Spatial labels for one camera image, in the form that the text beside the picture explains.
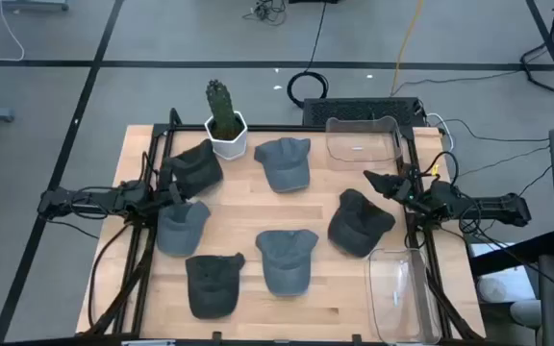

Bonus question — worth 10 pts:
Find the white hexagonal plant pot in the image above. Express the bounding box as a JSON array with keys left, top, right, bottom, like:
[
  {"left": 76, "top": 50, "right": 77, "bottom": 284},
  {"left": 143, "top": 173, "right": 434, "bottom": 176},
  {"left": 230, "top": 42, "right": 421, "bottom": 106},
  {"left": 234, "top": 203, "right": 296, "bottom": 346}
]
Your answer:
[{"left": 203, "top": 111, "right": 249, "bottom": 161}]

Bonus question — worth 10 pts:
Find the tangled black cable bundle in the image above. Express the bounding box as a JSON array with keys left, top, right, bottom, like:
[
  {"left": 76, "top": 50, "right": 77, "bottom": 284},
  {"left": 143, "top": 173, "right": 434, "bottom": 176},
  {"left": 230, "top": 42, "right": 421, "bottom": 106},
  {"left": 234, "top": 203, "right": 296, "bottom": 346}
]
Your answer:
[{"left": 241, "top": 0, "right": 288, "bottom": 26}]

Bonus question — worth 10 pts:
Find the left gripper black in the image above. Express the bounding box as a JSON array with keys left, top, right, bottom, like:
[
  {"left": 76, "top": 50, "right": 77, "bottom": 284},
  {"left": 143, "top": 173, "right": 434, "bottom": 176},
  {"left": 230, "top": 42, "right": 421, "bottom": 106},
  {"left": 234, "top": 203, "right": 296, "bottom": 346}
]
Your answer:
[{"left": 144, "top": 181, "right": 185, "bottom": 212}]

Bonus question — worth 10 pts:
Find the green cactus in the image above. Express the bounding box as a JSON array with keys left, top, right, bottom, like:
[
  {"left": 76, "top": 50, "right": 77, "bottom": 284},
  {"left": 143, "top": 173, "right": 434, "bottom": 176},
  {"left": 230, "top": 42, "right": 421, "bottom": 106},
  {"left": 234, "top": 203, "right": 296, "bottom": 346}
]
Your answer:
[{"left": 205, "top": 79, "right": 239, "bottom": 140}]

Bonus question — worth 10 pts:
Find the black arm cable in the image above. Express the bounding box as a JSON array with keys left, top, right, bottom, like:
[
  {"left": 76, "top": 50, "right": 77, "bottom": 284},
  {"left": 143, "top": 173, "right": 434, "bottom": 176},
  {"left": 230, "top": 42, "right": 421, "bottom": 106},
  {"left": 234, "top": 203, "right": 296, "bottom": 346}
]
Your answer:
[{"left": 87, "top": 221, "right": 134, "bottom": 331}]

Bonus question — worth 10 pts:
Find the grey baseball cap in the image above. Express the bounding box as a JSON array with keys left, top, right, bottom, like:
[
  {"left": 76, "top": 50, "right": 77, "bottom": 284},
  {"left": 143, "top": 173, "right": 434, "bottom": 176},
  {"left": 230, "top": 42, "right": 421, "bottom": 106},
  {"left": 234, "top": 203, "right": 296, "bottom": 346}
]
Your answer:
[
  {"left": 253, "top": 136, "right": 313, "bottom": 194},
  {"left": 255, "top": 229, "right": 320, "bottom": 298},
  {"left": 156, "top": 200, "right": 212, "bottom": 258}
]

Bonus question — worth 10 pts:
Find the black aluminium table frame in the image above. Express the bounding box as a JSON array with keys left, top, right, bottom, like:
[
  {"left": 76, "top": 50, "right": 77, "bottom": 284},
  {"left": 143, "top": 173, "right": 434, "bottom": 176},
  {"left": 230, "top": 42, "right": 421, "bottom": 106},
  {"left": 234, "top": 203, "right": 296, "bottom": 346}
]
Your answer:
[{"left": 77, "top": 108, "right": 485, "bottom": 342}]

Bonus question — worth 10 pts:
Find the clear plastic bin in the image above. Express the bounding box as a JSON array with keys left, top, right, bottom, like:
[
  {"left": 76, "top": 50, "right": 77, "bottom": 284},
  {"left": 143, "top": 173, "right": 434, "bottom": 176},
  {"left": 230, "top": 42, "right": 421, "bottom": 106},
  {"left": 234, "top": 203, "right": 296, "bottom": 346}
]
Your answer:
[
  {"left": 324, "top": 115, "right": 405, "bottom": 173},
  {"left": 364, "top": 247, "right": 444, "bottom": 345}
]

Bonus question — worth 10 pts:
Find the black computer case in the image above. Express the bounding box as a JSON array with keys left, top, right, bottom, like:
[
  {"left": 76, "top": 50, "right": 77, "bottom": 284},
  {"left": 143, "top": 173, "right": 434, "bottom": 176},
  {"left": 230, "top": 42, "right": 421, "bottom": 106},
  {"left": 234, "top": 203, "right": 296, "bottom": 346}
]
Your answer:
[{"left": 301, "top": 96, "right": 427, "bottom": 129}]

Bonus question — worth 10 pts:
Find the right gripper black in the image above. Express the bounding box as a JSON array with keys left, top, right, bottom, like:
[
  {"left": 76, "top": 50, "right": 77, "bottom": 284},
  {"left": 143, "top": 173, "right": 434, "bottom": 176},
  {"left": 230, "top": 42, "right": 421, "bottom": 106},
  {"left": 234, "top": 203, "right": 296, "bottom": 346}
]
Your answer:
[{"left": 363, "top": 170, "right": 427, "bottom": 212}]

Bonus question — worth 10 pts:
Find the black baseball cap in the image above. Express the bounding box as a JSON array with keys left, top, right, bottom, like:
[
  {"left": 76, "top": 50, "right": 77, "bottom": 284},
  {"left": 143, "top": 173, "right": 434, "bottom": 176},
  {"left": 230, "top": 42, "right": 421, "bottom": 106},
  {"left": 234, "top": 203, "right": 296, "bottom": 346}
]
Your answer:
[
  {"left": 185, "top": 252, "right": 247, "bottom": 320},
  {"left": 327, "top": 187, "right": 397, "bottom": 259},
  {"left": 159, "top": 138, "right": 224, "bottom": 201}
]

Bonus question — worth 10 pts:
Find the black hanging cable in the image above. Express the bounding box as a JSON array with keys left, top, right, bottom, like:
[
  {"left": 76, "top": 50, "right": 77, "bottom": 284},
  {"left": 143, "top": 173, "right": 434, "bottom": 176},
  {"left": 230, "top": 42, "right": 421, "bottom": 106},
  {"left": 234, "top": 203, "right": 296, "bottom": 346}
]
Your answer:
[{"left": 286, "top": 0, "right": 330, "bottom": 110}]

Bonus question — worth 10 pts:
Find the yellow hanging cable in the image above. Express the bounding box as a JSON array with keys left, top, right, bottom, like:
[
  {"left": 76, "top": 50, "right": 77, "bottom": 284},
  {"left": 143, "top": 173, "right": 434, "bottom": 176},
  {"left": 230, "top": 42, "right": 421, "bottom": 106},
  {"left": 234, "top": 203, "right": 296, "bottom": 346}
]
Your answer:
[{"left": 390, "top": 0, "right": 425, "bottom": 97}]

